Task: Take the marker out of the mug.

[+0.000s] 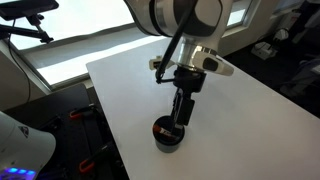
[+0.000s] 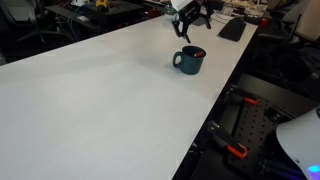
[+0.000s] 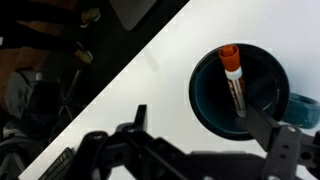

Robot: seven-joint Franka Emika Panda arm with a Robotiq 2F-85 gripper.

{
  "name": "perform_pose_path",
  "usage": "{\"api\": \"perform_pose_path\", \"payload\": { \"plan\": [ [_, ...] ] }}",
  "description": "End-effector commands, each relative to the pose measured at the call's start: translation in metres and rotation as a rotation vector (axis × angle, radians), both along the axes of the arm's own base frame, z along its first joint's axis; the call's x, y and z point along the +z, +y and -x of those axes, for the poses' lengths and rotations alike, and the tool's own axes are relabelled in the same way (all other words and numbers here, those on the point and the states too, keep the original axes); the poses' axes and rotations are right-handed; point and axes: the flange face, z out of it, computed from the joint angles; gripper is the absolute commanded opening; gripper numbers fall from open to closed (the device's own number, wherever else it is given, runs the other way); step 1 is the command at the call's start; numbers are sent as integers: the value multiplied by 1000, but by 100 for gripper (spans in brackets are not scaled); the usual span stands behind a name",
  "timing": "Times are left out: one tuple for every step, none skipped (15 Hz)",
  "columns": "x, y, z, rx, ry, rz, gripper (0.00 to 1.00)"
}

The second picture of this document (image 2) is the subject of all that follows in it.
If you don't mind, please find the black desk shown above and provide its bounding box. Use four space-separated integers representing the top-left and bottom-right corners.
44 0 148 29

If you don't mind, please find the light office chair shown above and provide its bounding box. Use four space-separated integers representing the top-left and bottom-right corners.
289 0 320 41

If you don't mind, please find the dark teal mug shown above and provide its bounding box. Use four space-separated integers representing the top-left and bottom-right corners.
172 45 207 76

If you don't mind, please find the clear glass jar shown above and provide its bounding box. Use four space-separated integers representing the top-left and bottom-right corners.
164 4 178 22

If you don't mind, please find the black perforated mounting board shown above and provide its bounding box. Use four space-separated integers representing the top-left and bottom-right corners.
226 96 301 180

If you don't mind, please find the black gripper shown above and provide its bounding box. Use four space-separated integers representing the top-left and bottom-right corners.
172 1 214 44

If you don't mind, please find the orange-handled black clamp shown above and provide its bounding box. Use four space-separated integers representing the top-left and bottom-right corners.
208 121 248 159
226 87 259 106

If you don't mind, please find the yellow tool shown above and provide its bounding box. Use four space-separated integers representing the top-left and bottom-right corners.
95 0 109 9

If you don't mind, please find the white robot base blue light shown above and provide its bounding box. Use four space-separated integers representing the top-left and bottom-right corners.
275 107 320 180

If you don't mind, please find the black keyboard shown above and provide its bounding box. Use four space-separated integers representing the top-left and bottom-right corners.
218 17 248 43

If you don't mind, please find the grey office chair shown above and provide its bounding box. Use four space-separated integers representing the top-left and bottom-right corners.
0 0 64 44

